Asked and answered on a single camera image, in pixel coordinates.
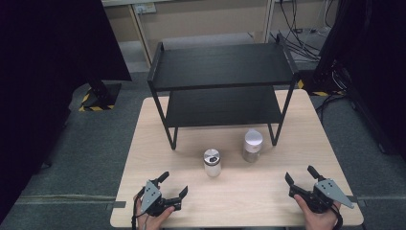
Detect left hand-held gripper cable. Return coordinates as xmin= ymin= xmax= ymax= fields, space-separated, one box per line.
xmin=130 ymin=188 xmax=151 ymax=230

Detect white wall socket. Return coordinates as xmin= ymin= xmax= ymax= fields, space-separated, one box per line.
xmin=133 ymin=2 xmax=158 ymax=15

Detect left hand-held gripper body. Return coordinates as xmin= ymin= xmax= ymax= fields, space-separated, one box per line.
xmin=136 ymin=179 xmax=183 ymax=218

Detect right hand-held gripper cable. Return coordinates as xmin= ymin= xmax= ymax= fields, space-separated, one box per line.
xmin=330 ymin=204 xmax=345 ymax=230

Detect black floor cables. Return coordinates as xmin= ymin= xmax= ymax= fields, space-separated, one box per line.
xmin=269 ymin=0 xmax=340 ymax=62

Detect hand-held gripper cable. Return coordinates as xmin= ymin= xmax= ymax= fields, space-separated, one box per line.
xmin=130 ymin=188 xmax=151 ymax=230
xmin=330 ymin=204 xmax=345 ymax=230

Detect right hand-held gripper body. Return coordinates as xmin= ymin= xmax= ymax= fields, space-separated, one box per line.
xmin=288 ymin=178 xmax=355 ymax=215

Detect grey floor tape piece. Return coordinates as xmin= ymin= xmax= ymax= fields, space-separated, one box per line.
xmin=346 ymin=195 xmax=368 ymax=208
xmin=105 ymin=200 xmax=127 ymax=211

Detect beige wooden cabinet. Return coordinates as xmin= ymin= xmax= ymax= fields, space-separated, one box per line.
xmin=101 ymin=0 xmax=276 ymax=69

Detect person's right hand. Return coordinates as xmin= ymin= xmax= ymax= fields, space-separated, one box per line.
xmin=293 ymin=194 xmax=342 ymax=230

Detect black stand base striped tape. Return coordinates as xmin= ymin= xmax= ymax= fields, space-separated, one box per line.
xmin=78 ymin=78 xmax=123 ymax=113
xmin=296 ymin=68 xmax=348 ymax=98

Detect person's left hand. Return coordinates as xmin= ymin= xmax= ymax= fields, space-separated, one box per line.
xmin=133 ymin=195 xmax=176 ymax=230

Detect black two-tier shelf rack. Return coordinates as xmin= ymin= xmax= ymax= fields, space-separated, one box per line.
xmin=147 ymin=32 xmax=302 ymax=151

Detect white cup with grey base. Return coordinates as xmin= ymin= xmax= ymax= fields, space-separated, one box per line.
xmin=241 ymin=127 xmax=264 ymax=164

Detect glass jar with silver lid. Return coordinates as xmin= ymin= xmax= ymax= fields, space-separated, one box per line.
xmin=203 ymin=149 xmax=222 ymax=178

